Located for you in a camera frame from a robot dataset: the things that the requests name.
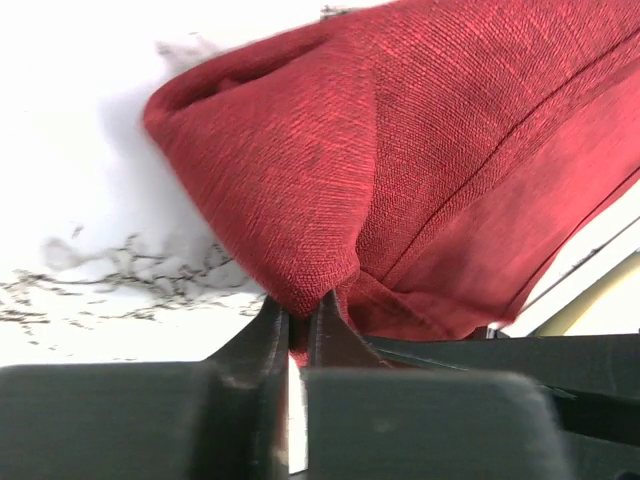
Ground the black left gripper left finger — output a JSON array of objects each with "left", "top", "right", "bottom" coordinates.
[{"left": 1, "top": 299, "right": 289, "bottom": 480}]

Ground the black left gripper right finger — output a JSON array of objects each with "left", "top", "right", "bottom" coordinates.
[{"left": 305, "top": 292, "right": 573, "bottom": 480}]

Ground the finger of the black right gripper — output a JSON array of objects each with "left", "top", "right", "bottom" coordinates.
[{"left": 367, "top": 334, "right": 639, "bottom": 447}]

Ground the dark red cloth napkin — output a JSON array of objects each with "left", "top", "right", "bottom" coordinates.
[{"left": 143, "top": 1, "right": 639, "bottom": 364}]

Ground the teal floral serving tray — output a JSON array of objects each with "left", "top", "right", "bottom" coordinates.
[{"left": 505, "top": 208, "right": 639, "bottom": 337}]

